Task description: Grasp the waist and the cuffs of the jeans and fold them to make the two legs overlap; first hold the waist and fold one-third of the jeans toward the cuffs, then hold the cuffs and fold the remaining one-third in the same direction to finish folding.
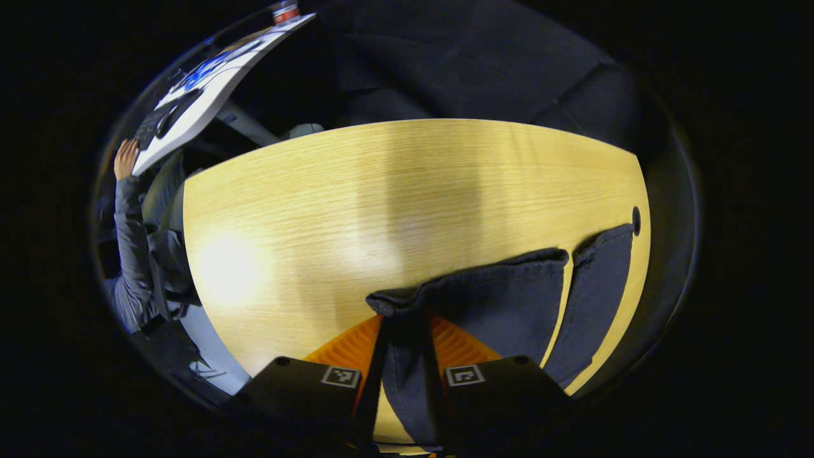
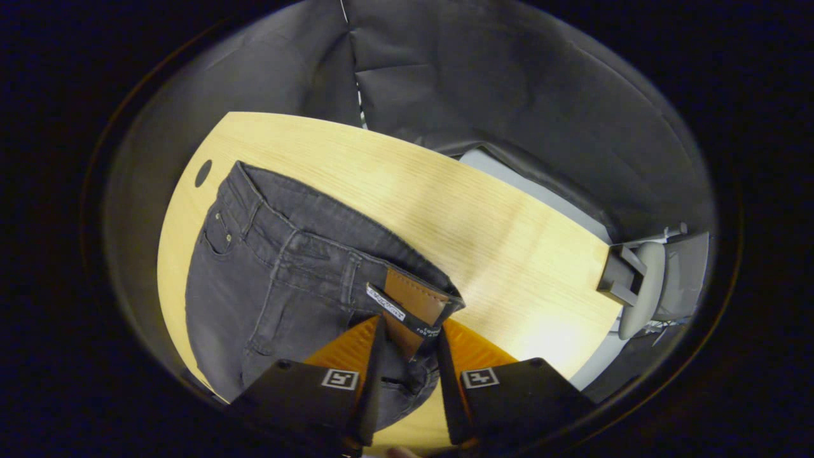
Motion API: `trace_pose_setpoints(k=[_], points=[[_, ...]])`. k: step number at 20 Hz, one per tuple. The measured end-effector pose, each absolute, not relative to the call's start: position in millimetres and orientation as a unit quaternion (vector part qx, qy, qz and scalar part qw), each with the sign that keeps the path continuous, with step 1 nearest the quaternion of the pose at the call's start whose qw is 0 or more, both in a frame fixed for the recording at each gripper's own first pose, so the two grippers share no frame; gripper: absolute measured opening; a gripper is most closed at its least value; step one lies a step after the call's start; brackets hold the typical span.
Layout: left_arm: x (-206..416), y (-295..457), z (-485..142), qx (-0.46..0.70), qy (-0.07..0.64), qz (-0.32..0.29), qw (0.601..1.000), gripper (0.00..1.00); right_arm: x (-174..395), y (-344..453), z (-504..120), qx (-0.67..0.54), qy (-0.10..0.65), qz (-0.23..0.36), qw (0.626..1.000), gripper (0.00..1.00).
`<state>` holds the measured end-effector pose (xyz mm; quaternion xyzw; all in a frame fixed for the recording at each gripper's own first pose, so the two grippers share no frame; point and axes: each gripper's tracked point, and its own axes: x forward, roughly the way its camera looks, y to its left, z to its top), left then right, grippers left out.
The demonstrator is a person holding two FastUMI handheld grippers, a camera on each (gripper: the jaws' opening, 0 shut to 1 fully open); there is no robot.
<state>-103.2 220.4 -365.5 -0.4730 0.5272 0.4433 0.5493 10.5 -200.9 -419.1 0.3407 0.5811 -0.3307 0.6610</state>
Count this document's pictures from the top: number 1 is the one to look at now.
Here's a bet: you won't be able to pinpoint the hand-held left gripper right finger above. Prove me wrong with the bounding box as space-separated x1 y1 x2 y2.
430 316 577 456

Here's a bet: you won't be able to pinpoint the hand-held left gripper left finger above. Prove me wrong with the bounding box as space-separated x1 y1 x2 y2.
229 314 389 448

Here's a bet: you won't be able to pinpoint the dark grey jeans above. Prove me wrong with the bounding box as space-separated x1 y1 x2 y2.
366 223 637 446

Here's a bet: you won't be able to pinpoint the black backdrop cloth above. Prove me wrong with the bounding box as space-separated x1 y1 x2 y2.
242 0 703 395

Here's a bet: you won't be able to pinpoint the white side desk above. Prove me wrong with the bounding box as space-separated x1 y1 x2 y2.
130 11 317 177

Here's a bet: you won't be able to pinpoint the black keyboard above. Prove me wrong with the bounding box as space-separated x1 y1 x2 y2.
134 95 204 150

